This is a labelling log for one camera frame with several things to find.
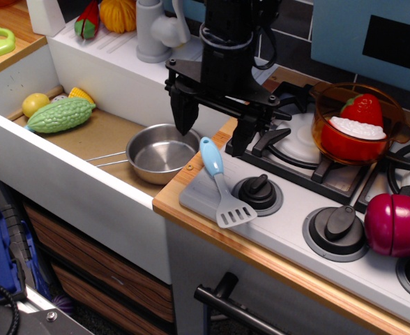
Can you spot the orange transparent pot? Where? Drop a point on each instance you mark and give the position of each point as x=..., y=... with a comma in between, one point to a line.
x=331, y=98

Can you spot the black oven handle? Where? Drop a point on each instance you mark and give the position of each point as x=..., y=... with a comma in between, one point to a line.
x=219, y=299

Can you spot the red bowl with rice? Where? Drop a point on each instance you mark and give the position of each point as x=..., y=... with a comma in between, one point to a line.
x=347, y=140

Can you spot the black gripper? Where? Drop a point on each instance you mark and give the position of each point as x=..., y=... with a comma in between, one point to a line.
x=249, y=102

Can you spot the yellow toy lemon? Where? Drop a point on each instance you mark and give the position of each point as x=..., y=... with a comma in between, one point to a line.
x=32, y=103

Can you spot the black stove grate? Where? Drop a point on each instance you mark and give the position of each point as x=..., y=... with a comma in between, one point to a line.
x=288, y=149

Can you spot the white block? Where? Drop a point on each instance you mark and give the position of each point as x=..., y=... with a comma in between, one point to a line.
x=46, y=17

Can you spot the red green toy pepper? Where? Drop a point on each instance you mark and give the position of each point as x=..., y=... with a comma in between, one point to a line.
x=87, y=24

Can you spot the small steel pan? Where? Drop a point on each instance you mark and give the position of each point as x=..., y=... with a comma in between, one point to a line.
x=154, y=155

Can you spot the blue clamp tool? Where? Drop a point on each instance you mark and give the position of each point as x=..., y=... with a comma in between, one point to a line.
x=19, y=266

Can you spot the white toy sink basin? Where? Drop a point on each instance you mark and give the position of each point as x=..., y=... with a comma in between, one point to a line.
x=82, y=175

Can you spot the black stove knob left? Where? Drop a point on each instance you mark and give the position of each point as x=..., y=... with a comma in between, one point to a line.
x=261, y=193

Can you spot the light blue microwave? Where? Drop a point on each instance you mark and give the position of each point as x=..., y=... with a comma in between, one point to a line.
x=368, y=38

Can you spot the orange toy pumpkin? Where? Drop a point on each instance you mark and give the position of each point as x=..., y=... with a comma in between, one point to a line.
x=119, y=16

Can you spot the wooden drawer unit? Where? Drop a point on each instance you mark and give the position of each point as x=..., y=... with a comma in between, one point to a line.
x=100, y=279

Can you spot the magenta toy onion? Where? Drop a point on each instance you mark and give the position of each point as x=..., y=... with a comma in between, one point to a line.
x=387, y=225

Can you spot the yellow toy corn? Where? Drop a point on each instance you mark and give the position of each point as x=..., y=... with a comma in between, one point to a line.
x=79, y=93

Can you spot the black stove knob middle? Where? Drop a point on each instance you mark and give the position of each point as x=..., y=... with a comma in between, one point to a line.
x=335, y=233

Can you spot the green toy bitter gourd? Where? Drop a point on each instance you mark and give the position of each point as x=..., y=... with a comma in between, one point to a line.
x=61, y=115

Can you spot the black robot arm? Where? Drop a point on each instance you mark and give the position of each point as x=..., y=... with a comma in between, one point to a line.
x=223, y=79

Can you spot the grey toy faucet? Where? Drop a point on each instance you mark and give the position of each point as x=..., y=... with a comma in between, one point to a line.
x=158, y=34

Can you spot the blue grey toy spatula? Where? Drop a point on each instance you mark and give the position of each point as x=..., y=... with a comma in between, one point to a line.
x=230, y=211

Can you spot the red toy strawberry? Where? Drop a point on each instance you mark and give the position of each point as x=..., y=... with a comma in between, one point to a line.
x=364, y=108

